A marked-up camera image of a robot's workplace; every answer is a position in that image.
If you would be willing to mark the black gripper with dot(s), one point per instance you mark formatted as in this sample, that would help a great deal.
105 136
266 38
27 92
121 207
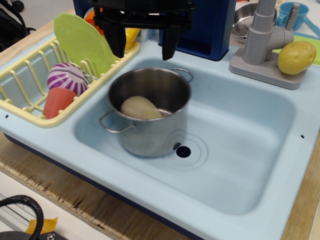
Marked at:
174 16

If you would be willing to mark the purple toy eggplant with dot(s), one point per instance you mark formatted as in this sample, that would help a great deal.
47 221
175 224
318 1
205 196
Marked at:
139 107

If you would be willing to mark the stainless steel pot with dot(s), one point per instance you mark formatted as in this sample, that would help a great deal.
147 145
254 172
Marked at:
169 91

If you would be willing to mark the light blue utensil holder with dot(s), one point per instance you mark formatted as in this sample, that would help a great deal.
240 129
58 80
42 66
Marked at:
147 34

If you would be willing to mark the orange toy carrot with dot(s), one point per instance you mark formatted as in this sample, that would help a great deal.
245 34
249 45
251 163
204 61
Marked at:
89 18

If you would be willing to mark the green plastic plate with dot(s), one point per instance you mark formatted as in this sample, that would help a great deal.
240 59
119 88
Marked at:
80 41

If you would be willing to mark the purple striped bowl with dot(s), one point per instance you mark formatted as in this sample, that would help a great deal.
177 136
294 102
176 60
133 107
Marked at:
68 76

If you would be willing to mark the steel bowl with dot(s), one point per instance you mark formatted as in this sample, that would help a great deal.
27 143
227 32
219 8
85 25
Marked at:
245 16

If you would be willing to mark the orange plastic cup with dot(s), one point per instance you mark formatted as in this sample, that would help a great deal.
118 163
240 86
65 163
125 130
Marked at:
58 99

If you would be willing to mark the grey toy faucet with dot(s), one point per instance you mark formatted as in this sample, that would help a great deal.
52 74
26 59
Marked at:
256 60

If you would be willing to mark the yellow dish rack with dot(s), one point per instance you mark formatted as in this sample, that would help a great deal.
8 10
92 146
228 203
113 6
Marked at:
23 83

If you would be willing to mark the black bag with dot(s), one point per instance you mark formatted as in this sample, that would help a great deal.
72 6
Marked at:
12 26

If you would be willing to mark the yellow toy potato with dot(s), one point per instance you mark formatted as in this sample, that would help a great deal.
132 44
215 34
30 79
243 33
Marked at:
296 57

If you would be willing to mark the light blue toy sink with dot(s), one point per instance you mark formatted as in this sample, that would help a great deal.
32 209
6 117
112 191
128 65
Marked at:
250 144

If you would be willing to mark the green cutting board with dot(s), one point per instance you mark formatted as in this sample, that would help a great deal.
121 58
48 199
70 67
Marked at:
307 41

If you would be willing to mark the yellow tape piece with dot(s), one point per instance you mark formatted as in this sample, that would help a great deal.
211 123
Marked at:
49 225

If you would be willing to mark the yellow handled toy knife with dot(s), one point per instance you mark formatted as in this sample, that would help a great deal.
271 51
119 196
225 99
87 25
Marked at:
131 34

